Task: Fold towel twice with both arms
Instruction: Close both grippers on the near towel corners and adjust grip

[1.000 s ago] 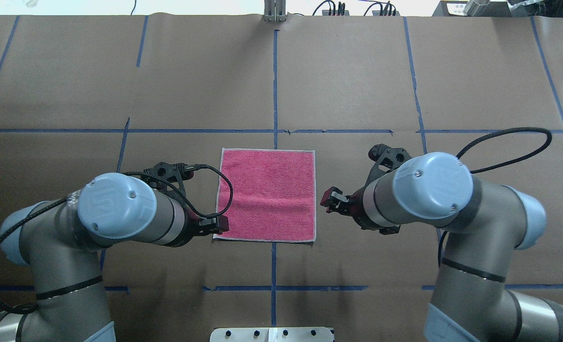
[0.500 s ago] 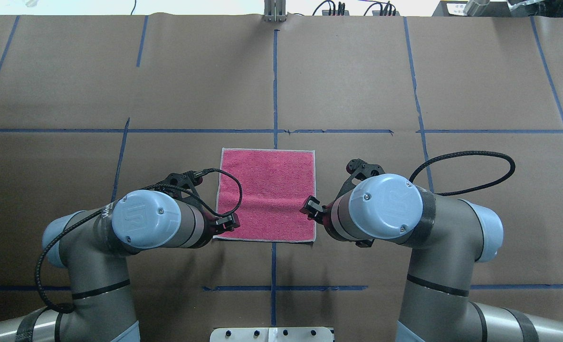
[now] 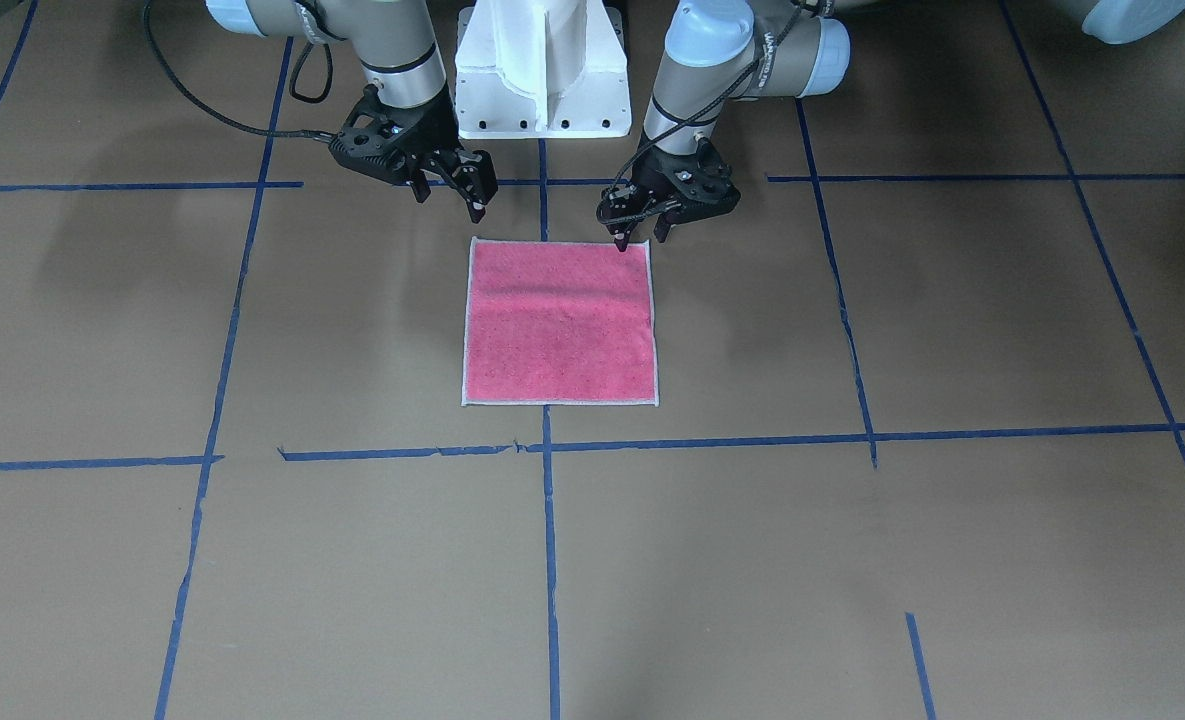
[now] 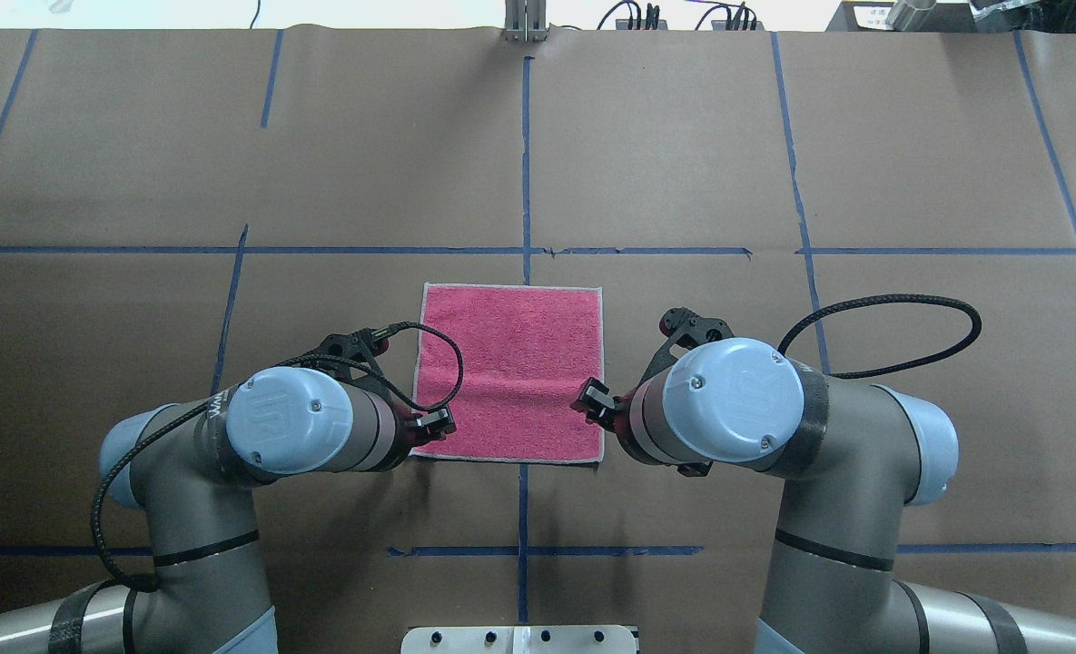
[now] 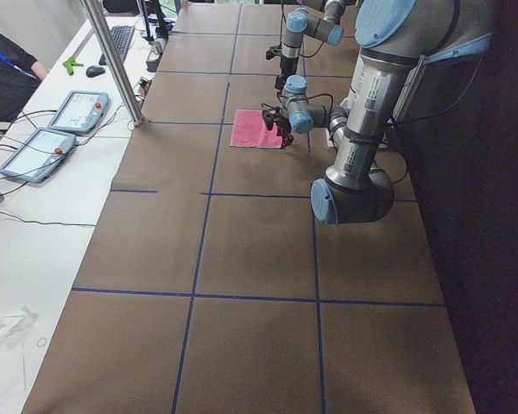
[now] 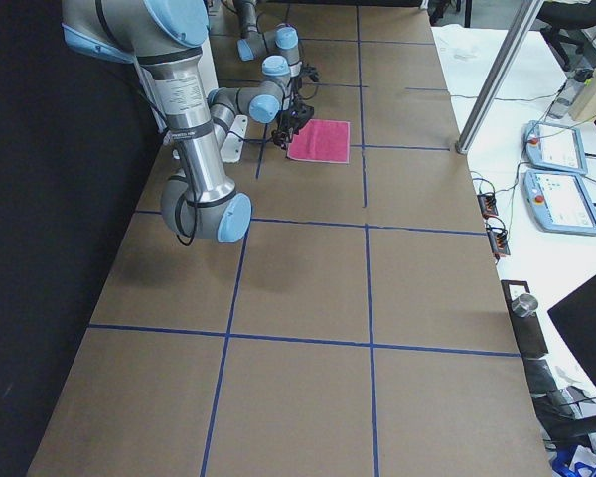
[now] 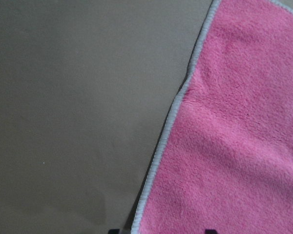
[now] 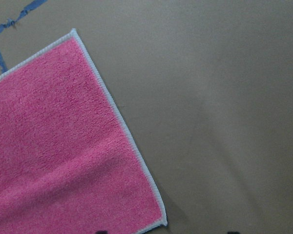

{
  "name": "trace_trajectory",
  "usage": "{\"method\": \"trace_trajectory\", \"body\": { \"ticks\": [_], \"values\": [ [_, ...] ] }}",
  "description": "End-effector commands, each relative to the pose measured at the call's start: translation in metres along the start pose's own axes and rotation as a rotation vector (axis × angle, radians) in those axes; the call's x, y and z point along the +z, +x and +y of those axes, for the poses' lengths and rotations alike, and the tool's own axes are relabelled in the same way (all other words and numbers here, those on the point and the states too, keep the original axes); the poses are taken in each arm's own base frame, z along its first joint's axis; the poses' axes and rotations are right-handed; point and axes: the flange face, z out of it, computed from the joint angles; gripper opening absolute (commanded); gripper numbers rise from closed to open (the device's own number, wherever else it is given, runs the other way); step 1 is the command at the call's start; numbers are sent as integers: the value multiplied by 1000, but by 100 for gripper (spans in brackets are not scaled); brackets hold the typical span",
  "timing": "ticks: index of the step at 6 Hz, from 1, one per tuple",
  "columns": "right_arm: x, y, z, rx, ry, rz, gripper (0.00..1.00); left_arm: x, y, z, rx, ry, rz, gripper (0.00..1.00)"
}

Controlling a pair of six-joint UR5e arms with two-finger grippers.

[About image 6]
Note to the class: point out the teach pendant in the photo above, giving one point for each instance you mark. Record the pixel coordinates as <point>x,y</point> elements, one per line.
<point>559,202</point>
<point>550,146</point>

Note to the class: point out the aluminium frame post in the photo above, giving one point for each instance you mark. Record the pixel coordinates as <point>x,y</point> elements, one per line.
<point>510,46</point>

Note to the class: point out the upper teach pendant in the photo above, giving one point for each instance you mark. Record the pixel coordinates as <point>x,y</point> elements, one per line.
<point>550,146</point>

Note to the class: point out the black office chair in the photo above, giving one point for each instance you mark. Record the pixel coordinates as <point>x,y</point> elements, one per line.
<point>569,16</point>

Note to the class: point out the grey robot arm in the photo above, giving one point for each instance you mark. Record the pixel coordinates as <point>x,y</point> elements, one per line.
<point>165,38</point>
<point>283,40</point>

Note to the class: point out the white side table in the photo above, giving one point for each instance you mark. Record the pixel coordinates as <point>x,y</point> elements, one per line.
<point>552,264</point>

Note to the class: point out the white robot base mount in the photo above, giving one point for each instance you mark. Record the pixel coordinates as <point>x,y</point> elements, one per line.
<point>235,140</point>

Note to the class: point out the orange black connector box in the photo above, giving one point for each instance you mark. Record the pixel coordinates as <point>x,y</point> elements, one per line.
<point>488,205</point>
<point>498,241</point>

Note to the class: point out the silver metal cylinder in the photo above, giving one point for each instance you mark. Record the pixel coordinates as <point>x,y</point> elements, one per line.
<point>524,305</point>

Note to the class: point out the upper orange black connector box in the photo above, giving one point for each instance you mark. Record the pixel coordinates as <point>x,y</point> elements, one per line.
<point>488,205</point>

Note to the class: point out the pink towel with white edge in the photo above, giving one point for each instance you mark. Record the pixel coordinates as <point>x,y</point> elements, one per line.
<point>322,141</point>

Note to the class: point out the lower teach pendant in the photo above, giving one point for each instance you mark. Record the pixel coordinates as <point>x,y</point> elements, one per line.
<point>559,202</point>

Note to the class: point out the black flat plate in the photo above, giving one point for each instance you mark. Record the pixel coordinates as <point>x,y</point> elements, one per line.
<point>528,333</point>

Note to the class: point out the lower orange black connector box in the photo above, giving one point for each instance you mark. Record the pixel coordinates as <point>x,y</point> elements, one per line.
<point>498,241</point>

